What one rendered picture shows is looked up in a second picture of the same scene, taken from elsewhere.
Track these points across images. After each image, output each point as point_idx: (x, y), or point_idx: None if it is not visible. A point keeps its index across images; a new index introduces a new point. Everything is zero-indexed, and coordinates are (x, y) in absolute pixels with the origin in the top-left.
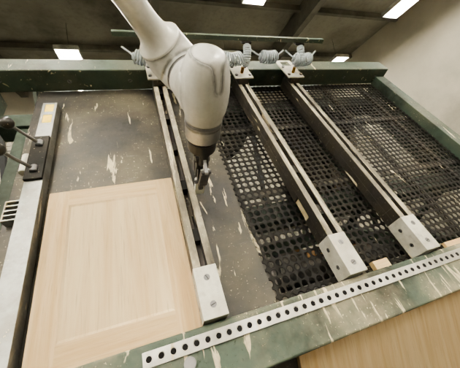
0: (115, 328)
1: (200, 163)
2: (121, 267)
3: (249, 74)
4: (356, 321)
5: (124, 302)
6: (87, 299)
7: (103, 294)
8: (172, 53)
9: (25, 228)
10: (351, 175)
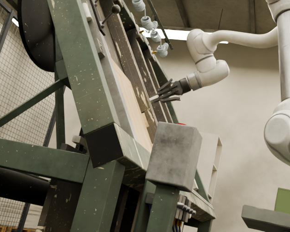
0: (145, 147)
1: (179, 93)
2: (136, 120)
3: (142, 37)
4: (188, 197)
5: (142, 138)
6: (134, 127)
7: (136, 129)
8: (212, 52)
9: (113, 67)
10: None
